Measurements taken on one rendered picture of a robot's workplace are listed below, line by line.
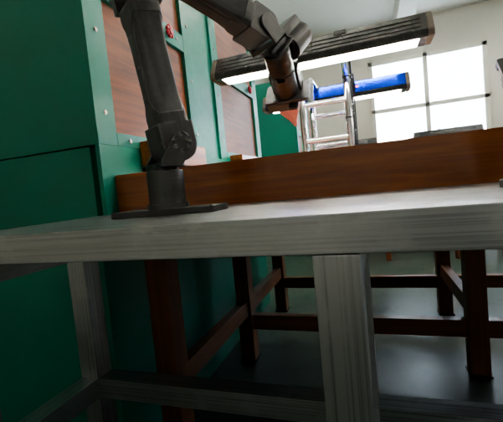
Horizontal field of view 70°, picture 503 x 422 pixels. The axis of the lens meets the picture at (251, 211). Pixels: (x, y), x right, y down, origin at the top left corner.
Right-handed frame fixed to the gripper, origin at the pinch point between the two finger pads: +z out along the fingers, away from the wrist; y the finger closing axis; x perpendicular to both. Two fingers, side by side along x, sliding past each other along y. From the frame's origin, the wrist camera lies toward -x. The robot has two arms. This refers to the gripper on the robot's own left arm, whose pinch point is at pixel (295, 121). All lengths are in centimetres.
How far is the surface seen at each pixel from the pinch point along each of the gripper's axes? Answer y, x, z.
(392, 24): -25.0, -27.6, -4.3
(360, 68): -13, -453, 292
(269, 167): 3.3, 19.6, -5.2
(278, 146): 73, -201, 197
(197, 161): 37.3, -7.7, 16.5
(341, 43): -11.8, -24.5, -3.8
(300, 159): -3.4, 18.8, -5.8
